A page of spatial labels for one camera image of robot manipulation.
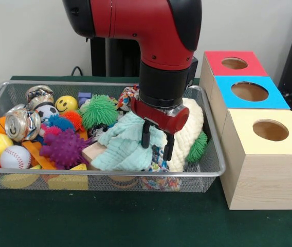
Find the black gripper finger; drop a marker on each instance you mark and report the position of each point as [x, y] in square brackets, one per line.
[146, 135]
[169, 146]

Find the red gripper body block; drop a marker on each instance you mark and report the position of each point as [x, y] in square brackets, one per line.
[161, 119]

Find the mint green cloth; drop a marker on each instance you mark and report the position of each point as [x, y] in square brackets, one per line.
[123, 146]

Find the clear mesh bin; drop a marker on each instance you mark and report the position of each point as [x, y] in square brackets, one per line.
[84, 180]

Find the wooden three-hole sorting box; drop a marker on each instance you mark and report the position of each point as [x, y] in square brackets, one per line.
[259, 175]

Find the cream knitted cloth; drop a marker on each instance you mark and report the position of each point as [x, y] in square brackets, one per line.
[187, 134]

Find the green spiky ball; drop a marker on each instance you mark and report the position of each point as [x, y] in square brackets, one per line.
[98, 109]
[197, 146]

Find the wooden cube block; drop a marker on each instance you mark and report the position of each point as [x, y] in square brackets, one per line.
[92, 150]

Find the dark green table cloth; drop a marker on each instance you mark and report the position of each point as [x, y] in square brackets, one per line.
[135, 221]

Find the purple spiky ball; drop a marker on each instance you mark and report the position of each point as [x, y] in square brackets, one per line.
[65, 147]

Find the yellow smiley face ball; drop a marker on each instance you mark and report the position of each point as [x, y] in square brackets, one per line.
[66, 104]

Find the crushed silver can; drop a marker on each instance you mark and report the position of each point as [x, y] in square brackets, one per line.
[21, 123]

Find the white baseball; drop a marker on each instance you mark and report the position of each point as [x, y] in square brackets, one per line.
[15, 157]

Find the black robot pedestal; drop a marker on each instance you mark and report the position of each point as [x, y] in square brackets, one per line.
[115, 59]

